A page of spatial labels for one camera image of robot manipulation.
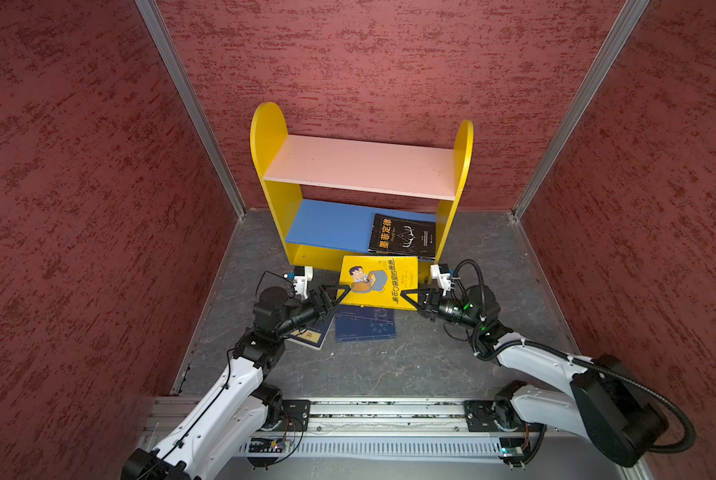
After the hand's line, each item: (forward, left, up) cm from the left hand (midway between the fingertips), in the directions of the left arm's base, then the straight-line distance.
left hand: (348, 300), depth 73 cm
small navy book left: (-1, +11, -20) cm, 23 cm away
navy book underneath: (+2, -1, -20) cm, 20 cm away
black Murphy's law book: (+25, -16, -5) cm, 30 cm away
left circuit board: (-28, +20, -22) cm, 41 cm away
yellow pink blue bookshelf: (+56, +8, -17) cm, 59 cm away
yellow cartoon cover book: (+6, -7, -1) cm, 10 cm away
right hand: (0, -13, -1) cm, 13 cm away
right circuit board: (-28, -41, -21) cm, 54 cm away
